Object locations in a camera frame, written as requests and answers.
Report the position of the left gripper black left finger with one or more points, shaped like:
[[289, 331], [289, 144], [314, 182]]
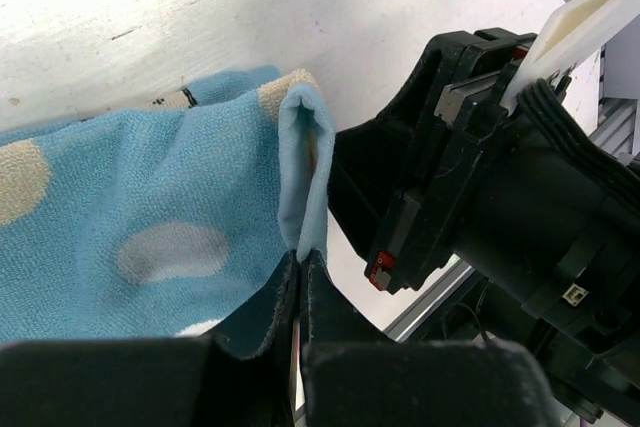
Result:
[[238, 373]]

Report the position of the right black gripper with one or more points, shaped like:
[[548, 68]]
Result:
[[444, 169]]

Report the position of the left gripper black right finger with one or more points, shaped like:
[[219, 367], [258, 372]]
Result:
[[354, 375]]

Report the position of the light blue patterned cloth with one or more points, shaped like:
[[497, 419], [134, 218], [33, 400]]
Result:
[[162, 219]]

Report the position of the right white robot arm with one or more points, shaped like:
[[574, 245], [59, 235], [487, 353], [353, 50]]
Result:
[[548, 221]]

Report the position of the aluminium mounting rail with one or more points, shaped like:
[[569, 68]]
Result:
[[550, 314]]

